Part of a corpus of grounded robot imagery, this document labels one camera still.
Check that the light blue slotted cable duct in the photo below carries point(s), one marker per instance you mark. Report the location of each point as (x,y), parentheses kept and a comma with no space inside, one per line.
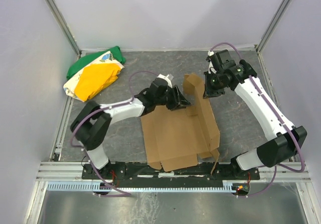
(98,187)

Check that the green yellow white cloth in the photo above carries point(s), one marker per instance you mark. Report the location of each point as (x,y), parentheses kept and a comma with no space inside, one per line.
(92,73)

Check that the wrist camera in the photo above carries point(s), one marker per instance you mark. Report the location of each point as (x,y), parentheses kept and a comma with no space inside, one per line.
(161,83)
(219,61)

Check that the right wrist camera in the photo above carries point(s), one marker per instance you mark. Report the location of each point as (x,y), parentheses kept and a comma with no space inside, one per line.
(219,61)

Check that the brown cardboard box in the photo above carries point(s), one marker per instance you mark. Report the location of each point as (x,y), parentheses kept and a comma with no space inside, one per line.
(176,139)

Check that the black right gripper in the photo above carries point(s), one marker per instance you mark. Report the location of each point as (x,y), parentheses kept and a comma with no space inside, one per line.
(213,89)

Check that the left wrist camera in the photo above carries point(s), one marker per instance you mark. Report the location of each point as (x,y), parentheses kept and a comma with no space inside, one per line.
(161,83)

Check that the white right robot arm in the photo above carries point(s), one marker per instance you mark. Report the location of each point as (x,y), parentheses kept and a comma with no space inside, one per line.
(284,139)

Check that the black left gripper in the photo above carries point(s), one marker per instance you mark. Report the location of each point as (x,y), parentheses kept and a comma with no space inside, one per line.
(174,98)

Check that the aluminium frame rail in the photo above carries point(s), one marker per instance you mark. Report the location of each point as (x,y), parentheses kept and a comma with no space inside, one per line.
(76,171)

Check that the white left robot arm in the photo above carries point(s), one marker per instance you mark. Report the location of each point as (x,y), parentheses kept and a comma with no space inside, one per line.
(91,125)

